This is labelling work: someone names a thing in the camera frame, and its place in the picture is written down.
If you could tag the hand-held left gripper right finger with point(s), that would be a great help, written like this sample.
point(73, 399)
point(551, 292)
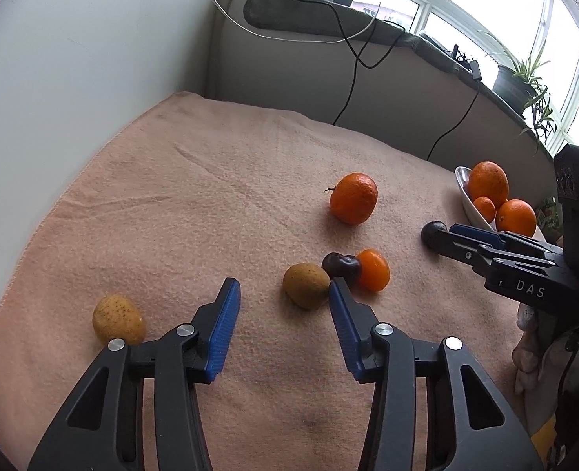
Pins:
point(346, 338)

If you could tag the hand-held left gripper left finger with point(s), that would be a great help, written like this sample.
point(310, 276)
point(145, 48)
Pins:
point(223, 333)

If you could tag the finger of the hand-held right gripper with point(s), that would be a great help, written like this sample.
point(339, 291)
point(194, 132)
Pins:
point(476, 234)
point(461, 252)

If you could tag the small orange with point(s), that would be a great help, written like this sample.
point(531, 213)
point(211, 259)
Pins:
point(484, 209)

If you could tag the dark plum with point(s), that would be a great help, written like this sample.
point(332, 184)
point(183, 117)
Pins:
point(341, 265)
point(432, 230)

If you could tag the medium round orange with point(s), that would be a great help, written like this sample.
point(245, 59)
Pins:
point(515, 217)

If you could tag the white bowl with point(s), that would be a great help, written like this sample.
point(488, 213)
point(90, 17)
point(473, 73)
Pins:
point(466, 191)

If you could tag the large orange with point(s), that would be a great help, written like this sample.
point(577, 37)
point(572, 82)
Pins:
point(488, 182)

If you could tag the olive green small fruit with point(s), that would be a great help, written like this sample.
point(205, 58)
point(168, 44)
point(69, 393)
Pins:
point(304, 284)

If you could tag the person's right hand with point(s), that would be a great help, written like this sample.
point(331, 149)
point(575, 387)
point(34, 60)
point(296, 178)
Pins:
point(532, 353)

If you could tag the green printed bag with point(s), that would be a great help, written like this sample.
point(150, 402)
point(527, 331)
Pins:
point(547, 216)

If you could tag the orange kumquat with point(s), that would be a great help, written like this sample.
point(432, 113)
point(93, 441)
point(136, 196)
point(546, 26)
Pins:
point(374, 270)

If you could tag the yellow-brown potato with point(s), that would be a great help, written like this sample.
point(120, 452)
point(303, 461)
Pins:
point(119, 324)

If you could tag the mandarin with stem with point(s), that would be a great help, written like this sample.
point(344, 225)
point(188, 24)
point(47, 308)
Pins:
point(353, 198)

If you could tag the spider plant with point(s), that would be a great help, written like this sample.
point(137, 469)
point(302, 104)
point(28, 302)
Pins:
point(534, 103)

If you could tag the pink blanket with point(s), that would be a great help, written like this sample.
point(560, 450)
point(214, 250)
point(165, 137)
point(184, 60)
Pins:
point(196, 206)

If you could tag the grey plant pot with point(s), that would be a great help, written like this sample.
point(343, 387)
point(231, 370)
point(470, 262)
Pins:
point(512, 86)

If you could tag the black power adapter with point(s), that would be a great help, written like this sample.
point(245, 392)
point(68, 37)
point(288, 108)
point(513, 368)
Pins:
point(477, 70)

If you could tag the white window frame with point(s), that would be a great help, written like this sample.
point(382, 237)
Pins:
point(427, 5)

